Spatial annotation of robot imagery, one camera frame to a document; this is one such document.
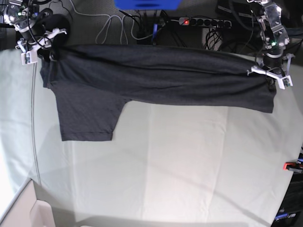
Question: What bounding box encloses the black t-shirt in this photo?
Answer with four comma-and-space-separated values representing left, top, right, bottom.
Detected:
40, 45, 276, 141

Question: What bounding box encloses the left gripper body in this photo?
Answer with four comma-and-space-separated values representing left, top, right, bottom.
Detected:
258, 37, 290, 70

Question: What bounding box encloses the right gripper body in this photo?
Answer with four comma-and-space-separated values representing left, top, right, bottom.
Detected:
3, 2, 47, 45

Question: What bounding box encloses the black round bag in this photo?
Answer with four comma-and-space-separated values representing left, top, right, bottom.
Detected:
45, 14, 71, 46

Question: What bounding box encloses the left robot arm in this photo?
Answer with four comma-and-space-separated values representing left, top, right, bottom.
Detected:
247, 0, 290, 69

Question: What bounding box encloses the red black clamp right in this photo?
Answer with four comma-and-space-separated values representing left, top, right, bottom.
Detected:
283, 162, 303, 174

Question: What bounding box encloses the blue plastic box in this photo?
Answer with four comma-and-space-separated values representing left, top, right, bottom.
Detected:
114, 0, 181, 10

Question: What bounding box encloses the light green table cloth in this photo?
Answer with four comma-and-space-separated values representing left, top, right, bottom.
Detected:
0, 50, 303, 227

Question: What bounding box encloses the black power strip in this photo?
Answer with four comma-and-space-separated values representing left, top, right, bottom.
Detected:
178, 17, 232, 29

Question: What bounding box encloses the white cable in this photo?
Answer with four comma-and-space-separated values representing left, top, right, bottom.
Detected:
71, 0, 154, 44

